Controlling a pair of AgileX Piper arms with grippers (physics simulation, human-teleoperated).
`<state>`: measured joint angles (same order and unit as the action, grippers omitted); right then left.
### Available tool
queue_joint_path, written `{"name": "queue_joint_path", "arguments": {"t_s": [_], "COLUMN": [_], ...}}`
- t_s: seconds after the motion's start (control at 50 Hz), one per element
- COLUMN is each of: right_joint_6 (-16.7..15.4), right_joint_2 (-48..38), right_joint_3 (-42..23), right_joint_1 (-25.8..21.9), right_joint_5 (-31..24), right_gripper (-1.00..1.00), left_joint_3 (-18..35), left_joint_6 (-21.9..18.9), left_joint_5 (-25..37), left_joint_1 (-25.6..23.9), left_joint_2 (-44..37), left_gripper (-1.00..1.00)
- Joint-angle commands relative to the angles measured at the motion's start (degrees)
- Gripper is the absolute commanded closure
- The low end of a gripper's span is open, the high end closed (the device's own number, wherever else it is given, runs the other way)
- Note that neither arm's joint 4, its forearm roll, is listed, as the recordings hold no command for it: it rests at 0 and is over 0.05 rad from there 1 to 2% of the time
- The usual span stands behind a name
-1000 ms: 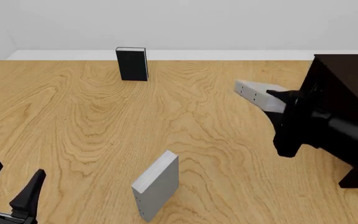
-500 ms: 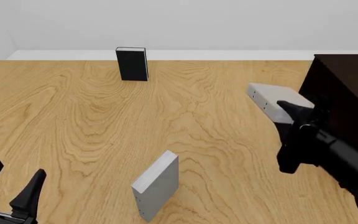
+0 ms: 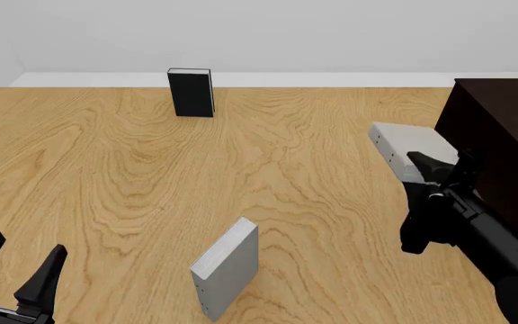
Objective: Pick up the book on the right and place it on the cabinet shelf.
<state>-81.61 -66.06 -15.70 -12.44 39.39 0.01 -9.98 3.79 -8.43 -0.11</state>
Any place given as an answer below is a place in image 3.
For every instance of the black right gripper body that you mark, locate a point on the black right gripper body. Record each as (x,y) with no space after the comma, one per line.
(425,229)

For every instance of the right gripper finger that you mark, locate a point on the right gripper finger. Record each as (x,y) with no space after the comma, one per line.
(434,166)

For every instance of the white hardcover book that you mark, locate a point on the white hardcover book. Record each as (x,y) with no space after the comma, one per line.
(409,138)

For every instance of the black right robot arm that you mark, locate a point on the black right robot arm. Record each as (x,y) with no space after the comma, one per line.
(511,260)

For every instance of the dark brown wooden cabinet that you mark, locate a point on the dark brown wooden cabinet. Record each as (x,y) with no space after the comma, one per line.
(502,118)

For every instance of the grey hardcover book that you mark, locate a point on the grey hardcover book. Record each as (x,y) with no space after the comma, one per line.
(229,270)

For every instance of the black hardcover book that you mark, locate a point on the black hardcover book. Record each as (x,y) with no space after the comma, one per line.
(192,94)

